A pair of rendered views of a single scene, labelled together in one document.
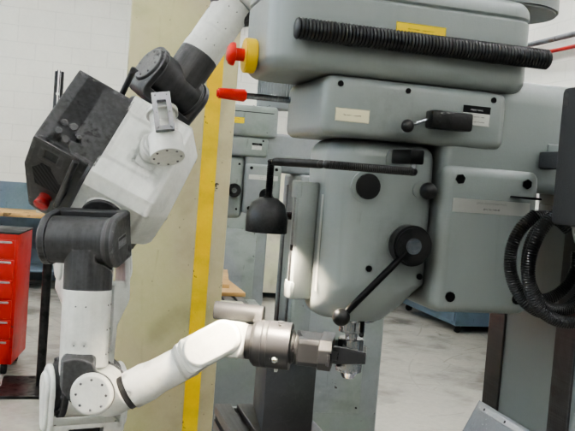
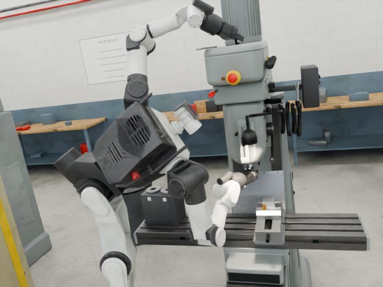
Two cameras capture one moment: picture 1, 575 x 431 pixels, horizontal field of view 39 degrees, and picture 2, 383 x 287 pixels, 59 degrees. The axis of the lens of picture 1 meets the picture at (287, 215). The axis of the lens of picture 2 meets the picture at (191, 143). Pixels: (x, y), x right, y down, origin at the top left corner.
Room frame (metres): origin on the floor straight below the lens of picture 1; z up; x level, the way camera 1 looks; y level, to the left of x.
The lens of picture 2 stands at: (0.82, 1.41, 1.89)
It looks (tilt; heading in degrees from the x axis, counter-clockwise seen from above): 15 degrees down; 303
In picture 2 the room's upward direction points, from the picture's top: 8 degrees counter-clockwise
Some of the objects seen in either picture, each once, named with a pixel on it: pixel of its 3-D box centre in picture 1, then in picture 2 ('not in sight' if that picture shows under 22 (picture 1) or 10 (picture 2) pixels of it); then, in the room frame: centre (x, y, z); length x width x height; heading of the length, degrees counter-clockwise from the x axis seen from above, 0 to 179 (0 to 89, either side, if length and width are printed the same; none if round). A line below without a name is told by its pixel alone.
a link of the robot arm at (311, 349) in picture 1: (300, 349); (241, 179); (1.48, -0.04, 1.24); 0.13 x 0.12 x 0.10; 173
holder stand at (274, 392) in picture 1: (283, 380); (163, 204); (1.99, -0.02, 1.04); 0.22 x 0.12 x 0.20; 8
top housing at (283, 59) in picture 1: (382, 43); (239, 61); (1.47, -0.15, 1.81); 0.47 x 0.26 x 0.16; 105
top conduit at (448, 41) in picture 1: (426, 44); (271, 61); (1.34, -0.21, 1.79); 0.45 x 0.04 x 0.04; 105
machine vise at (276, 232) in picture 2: not in sight; (269, 216); (1.38, -0.13, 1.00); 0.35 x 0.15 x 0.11; 105
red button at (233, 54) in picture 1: (235, 54); (232, 78); (1.40, 0.11, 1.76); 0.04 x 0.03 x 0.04; 15
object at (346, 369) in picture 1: (349, 357); not in sight; (1.47, -0.13, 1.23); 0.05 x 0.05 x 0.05
